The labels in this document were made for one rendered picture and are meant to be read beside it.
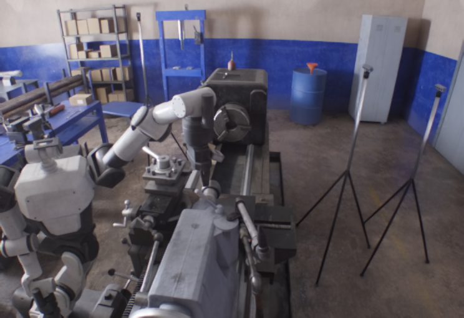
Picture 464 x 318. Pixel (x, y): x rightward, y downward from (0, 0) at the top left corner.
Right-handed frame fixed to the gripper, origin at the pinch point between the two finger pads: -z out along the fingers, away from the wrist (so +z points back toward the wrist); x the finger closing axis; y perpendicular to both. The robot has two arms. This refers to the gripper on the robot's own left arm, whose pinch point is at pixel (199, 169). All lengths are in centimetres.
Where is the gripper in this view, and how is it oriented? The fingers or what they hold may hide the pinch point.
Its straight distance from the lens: 91.5
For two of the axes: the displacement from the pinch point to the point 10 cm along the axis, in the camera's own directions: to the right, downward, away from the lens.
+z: 0.0, -9.0, -4.4
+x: 4.1, 4.0, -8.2
